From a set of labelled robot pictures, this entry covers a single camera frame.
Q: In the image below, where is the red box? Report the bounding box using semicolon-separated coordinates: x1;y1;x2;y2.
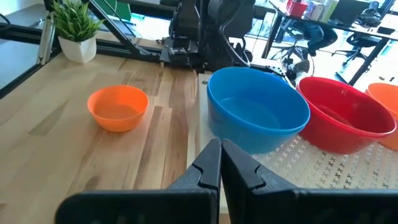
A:
285;0;308;18

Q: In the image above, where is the red plastic mini bowl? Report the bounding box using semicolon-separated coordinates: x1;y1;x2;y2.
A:
295;76;398;139
300;123;391;156

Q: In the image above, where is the orange plastic mini bowl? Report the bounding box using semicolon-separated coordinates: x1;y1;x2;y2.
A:
86;85;150;134
365;82;398;122
377;118;398;152

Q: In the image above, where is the silver metal bracket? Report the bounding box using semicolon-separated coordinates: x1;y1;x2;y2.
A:
36;14;57;66

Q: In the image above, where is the black framed desk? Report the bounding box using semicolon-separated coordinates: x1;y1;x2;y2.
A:
261;0;398;86

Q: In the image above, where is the small black case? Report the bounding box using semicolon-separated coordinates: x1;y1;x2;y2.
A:
376;26;396;35

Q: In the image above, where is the white perforated metal shelf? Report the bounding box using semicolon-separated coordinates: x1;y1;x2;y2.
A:
185;70;398;215

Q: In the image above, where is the black office chair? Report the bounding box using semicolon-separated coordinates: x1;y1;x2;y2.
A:
332;32;379;68

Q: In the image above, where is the green potted plant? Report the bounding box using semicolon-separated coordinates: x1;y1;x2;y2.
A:
51;0;105;65

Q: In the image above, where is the black aluminium frame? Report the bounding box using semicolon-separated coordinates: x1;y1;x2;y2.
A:
0;0;200;100

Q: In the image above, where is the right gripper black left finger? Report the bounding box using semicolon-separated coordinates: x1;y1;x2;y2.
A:
54;138;223;224

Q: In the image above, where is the blue plastic mini bowl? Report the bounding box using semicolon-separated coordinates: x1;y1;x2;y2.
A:
206;66;311;138
208;118;307;156

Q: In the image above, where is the white box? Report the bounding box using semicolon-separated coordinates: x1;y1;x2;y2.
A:
306;0;326;21

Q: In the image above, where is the person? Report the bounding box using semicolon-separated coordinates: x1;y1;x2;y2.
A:
300;21;339;57

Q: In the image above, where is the green board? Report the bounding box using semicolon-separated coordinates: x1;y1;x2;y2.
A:
93;0;133;22

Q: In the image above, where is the black monitor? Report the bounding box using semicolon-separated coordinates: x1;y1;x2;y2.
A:
329;0;371;26

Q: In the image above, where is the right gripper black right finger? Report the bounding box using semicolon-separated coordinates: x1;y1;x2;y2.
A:
221;138;398;224

